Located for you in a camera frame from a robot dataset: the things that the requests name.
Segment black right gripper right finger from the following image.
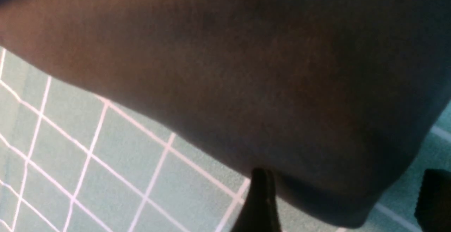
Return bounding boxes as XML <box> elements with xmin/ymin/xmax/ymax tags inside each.
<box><xmin>414</xmin><ymin>169</ymin><xmax>451</xmax><ymax>232</ymax></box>

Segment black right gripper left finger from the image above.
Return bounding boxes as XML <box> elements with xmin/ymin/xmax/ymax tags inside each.
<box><xmin>231</xmin><ymin>168</ymin><xmax>282</xmax><ymax>232</ymax></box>

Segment dark gray long-sleeve top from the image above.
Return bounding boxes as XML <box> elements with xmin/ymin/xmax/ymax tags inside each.
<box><xmin>1</xmin><ymin>0</ymin><xmax>450</xmax><ymax>231</ymax></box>

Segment teal grid table mat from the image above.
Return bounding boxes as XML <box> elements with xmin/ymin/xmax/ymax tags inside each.
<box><xmin>0</xmin><ymin>47</ymin><xmax>451</xmax><ymax>232</ymax></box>

